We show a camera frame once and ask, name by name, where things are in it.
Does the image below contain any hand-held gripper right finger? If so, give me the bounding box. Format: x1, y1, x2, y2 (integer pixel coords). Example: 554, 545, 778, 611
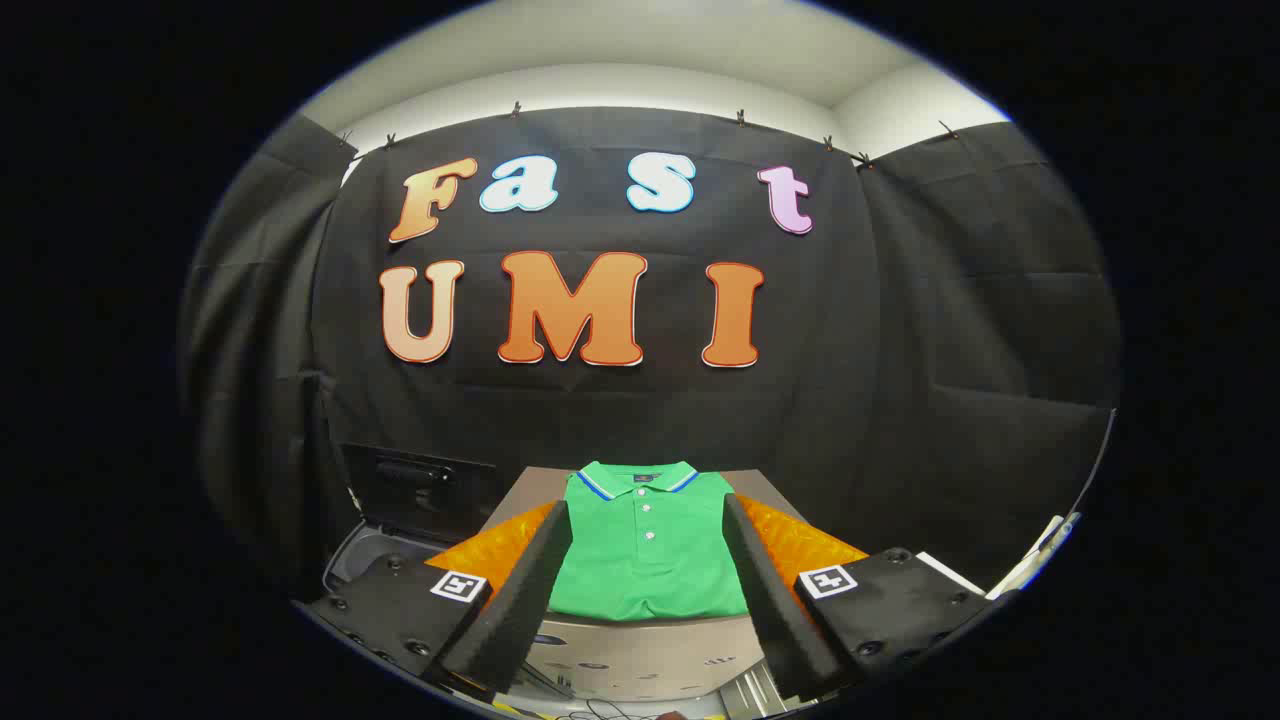
722, 493, 1006, 706

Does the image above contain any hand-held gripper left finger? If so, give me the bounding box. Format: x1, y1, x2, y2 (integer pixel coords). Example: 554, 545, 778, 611
300, 498, 574, 701

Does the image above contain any green polo shirt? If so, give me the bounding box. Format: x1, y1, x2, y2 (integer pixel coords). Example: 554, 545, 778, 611
547, 460, 751, 623

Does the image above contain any dark washing machine lid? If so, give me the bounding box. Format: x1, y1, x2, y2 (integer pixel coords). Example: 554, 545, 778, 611
338, 440, 501, 549

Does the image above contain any grey washing machine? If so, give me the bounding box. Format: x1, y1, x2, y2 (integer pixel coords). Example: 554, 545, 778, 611
322, 515, 451, 593

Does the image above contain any black backdrop cloth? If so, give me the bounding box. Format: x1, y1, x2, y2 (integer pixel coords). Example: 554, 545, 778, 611
180, 105, 1121, 601

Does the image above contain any white plastic object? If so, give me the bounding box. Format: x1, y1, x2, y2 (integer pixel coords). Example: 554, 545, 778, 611
985, 512, 1083, 601

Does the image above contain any row of black clips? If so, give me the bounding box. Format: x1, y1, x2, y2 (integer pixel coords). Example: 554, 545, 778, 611
338, 100, 959, 171

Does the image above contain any thin dark cable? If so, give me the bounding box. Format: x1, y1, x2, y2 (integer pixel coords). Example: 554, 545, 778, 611
1075, 408, 1118, 521

